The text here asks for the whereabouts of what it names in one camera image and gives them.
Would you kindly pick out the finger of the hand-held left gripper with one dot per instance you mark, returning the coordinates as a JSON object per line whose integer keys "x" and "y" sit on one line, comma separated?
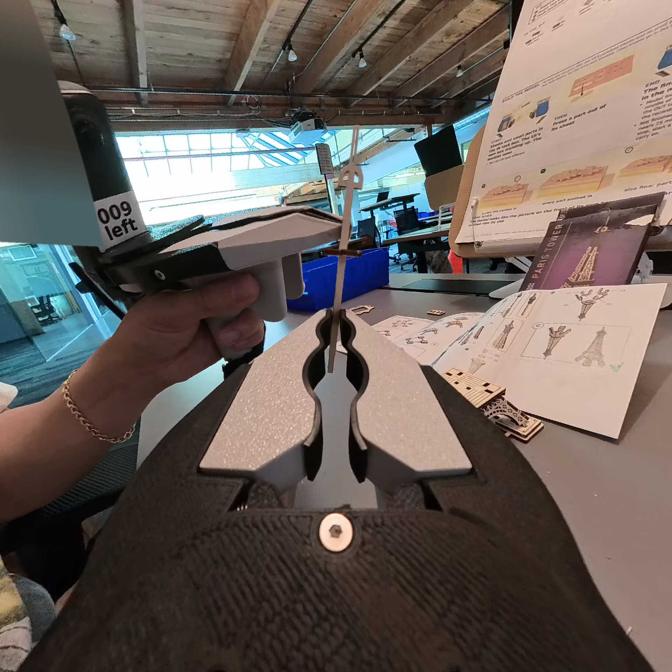
{"x": 273, "y": 241}
{"x": 273, "y": 218}

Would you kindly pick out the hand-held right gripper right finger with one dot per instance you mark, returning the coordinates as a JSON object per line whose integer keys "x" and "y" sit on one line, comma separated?
{"x": 409, "y": 420}

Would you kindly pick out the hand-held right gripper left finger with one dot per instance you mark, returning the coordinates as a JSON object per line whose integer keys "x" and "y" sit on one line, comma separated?
{"x": 262, "y": 420}

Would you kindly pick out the wooden tower spire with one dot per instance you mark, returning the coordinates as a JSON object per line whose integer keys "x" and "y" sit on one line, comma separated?
{"x": 344, "y": 220}

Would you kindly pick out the task instruction sheet on stand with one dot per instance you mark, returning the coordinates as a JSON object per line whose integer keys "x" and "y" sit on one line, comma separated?
{"x": 467, "y": 210}

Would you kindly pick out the grey desk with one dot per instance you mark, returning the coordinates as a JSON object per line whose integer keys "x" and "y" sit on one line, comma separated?
{"x": 603, "y": 498}

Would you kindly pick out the person's left hand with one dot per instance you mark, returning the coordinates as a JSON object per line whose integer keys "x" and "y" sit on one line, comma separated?
{"x": 157, "y": 341}

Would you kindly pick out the sign on pole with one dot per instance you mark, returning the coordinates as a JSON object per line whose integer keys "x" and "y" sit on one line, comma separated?
{"x": 324, "y": 157}

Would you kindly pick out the wooden tower base model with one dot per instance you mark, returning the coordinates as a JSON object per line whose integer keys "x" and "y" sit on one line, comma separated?
{"x": 493, "y": 404}

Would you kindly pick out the blue plastic bin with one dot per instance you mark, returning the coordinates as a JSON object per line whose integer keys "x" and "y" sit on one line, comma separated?
{"x": 362, "y": 275}

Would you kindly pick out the ceiling projector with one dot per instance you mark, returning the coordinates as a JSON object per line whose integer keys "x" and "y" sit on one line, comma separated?
{"x": 307, "y": 126}

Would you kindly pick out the black office chair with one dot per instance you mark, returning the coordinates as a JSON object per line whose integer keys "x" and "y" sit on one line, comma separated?
{"x": 99, "y": 294}

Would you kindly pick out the instruction booklet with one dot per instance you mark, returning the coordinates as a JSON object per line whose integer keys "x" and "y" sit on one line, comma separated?
{"x": 567, "y": 378}

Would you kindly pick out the orange traffic cone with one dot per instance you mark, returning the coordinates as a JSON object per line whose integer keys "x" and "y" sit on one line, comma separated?
{"x": 456, "y": 261}

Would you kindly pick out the white board stand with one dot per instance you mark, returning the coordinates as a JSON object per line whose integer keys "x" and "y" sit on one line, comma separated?
{"x": 517, "y": 281}

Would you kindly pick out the black monitor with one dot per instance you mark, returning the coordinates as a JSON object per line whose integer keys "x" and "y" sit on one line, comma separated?
{"x": 438, "y": 149}

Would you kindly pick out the purple model kit box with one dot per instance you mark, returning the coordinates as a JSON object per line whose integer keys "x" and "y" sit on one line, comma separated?
{"x": 588, "y": 252}

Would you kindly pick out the printed instruction sheet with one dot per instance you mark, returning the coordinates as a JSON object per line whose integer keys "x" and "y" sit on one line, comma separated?
{"x": 567, "y": 147}

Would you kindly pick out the person's printed t-shirt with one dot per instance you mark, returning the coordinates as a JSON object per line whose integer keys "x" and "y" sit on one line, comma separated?
{"x": 15, "y": 619}

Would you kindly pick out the small wooden frame piece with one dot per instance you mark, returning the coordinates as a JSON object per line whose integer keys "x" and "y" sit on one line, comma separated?
{"x": 362, "y": 309}

